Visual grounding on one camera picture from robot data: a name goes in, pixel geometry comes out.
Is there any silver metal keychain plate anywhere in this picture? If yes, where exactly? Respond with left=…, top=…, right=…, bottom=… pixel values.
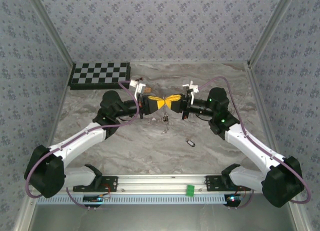
left=161, top=97, right=171, bottom=135

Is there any key with white-label tag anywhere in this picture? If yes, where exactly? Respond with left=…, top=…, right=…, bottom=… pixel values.
left=185, top=133, right=198, bottom=149

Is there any black grey checkerboard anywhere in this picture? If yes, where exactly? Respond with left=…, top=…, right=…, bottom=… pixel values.
left=67, top=62, right=131, bottom=91

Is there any left circuit board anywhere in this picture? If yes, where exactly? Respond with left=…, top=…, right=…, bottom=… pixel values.
left=83, top=194, right=104, bottom=204

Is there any circuit board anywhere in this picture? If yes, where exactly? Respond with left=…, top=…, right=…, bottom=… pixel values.
left=83, top=194, right=104, bottom=204
left=225, top=194, right=245, bottom=203

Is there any right circuit board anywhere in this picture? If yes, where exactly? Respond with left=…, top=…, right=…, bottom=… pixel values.
left=225, top=194, right=245, bottom=203

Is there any grey metal sheet panel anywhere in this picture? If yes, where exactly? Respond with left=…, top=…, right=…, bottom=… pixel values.
left=32, top=203, right=298, bottom=231

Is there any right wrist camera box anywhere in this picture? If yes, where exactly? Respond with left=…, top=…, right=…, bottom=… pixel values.
left=182, top=80, right=199, bottom=104

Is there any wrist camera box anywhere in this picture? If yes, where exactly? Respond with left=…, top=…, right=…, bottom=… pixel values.
left=129, top=78, right=147, bottom=100
left=182, top=80, right=199, bottom=104

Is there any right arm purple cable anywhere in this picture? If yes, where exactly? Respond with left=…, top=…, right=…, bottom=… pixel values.
left=197, top=76, right=311, bottom=210

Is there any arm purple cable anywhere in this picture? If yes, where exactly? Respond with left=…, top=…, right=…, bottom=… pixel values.
left=197, top=76, right=311, bottom=210
left=23, top=80, right=141, bottom=211

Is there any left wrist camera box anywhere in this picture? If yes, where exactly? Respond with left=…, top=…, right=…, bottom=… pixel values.
left=129, top=78, right=147, bottom=100

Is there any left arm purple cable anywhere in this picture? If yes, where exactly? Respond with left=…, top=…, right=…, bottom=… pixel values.
left=23, top=80, right=141, bottom=211

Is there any aluminium side rail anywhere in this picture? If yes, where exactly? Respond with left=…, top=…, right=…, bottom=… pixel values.
left=246, top=64, right=285, bottom=162
left=46, top=64, right=76, bottom=152

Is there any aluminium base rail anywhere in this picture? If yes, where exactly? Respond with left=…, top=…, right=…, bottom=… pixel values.
left=65, top=173, right=263, bottom=194

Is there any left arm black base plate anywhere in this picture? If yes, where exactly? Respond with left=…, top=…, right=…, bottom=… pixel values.
left=72, top=175, right=119, bottom=193

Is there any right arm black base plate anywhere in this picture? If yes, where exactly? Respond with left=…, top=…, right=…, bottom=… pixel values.
left=205, top=175, right=241, bottom=193

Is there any red wire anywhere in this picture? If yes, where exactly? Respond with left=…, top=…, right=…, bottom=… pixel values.
left=102, top=183, right=111, bottom=200
left=236, top=185, right=251, bottom=199

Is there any aluminium frame post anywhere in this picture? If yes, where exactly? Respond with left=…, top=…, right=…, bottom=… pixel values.
left=246, top=0, right=299, bottom=67
left=24, top=0, right=77, bottom=67

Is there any slotted cable duct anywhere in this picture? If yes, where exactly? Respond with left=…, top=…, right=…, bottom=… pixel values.
left=37, top=193, right=228, bottom=205

